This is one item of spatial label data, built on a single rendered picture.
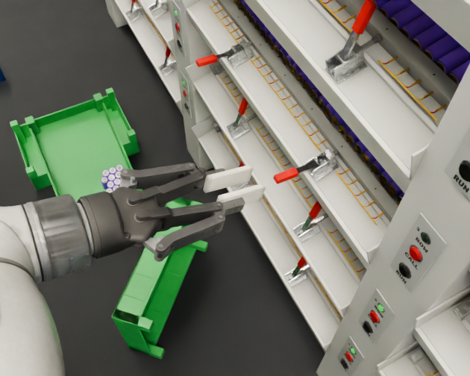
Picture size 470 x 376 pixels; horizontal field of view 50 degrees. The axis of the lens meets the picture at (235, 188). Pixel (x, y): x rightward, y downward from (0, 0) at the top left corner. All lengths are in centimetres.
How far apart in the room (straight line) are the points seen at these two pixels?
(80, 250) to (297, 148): 37
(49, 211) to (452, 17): 43
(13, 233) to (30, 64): 132
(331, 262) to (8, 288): 57
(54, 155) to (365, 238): 94
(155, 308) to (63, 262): 68
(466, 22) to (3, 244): 45
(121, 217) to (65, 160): 85
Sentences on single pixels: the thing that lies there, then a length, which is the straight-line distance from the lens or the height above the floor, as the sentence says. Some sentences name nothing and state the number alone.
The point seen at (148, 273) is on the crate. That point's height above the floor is 20.
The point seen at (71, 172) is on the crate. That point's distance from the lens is 142.
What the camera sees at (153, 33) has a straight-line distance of 159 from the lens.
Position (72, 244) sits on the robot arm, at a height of 67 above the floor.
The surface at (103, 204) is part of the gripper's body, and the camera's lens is 60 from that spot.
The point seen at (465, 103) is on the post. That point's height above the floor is 86.
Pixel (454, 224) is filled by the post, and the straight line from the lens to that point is 52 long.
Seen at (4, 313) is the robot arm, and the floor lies 76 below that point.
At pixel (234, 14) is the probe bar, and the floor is 58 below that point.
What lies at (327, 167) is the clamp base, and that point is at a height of 56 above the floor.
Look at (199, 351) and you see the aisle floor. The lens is 120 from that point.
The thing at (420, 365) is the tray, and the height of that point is 36.
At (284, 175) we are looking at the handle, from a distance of 72.
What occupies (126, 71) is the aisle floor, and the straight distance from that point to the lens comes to 173.
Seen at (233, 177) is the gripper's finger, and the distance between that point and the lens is 69.
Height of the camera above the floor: 115
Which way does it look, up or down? 56 degrees down
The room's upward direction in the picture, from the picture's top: straight up
